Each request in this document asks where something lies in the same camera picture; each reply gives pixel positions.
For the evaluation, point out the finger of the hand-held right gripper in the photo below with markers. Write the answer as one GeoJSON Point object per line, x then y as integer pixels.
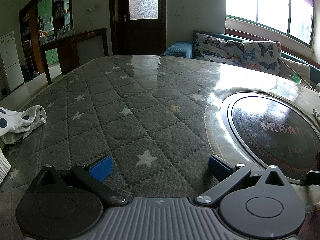
{"type": "Point", "coordinates": [313, 177]}

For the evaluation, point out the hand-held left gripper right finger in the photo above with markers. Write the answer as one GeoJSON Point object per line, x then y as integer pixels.
{"type": "Point", "coordinates": [214, 166]}

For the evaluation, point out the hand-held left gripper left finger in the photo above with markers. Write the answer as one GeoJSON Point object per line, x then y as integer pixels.
{"type": "Point", "coordinates": [101, 168]}

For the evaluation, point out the green floral knit cardigan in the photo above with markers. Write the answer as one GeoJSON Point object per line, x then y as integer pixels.
{"type": "Point", "coordinates": [317, 115]}

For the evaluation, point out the round black induction cooker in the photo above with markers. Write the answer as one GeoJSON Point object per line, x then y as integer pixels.
{"type": "Point", "coordinates": [275, 135]}

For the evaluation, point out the white polka-dot garment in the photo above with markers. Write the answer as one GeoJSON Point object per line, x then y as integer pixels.
{"type": "Point", "coordinates": [22, 122]}

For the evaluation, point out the white knit cloth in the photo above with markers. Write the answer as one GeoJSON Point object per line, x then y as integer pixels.
{"type": "Point", "coordinates": [3, 166]}

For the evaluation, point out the green fly swatter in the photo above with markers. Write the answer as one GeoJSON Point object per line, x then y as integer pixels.
{"type": "Point", "coordinates": [297, 77]}

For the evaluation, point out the white cushion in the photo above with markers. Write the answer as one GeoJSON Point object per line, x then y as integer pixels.
{"type": "Point", "coordinates": [296, 67]}

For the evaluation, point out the butterfly print cushion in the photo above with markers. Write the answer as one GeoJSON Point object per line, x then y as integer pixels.
{"type": "Point", "coordinates": [215, 48]}
{"type": "Point", "coordinates": [265, 55]}

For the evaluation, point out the teal sofa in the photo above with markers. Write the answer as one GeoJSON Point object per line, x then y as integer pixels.
{"type": "Point", "coordinates": [177, 49]}

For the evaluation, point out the dark wooden console table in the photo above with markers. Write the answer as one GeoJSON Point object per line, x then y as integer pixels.
{"type": "Point", "coordinates": [67, 42]}

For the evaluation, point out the white refrigerator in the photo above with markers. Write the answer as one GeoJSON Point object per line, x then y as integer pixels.
{"type": "Point", "coordinates": [10, 62]}

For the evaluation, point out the white microwave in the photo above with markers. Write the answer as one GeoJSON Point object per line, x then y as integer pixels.
{"type": "Point", "coordinates": [51, 38]}

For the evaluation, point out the dark wooden glass door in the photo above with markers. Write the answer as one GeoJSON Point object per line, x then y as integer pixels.
{"type": "Point", "coordinates": [137, 32]}

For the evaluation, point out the dark wooden shelf cabinet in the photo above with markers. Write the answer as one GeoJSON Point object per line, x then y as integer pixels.
{"type": "Point", "coordinates": [32, 17]}

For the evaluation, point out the green framed window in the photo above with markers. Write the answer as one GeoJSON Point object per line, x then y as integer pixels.
{"type": "Point", "coordinates": [272, 2]}

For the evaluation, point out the white wall socket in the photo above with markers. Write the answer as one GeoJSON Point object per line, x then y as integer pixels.
{"type": "Point", "coordinates": [91, 8]}

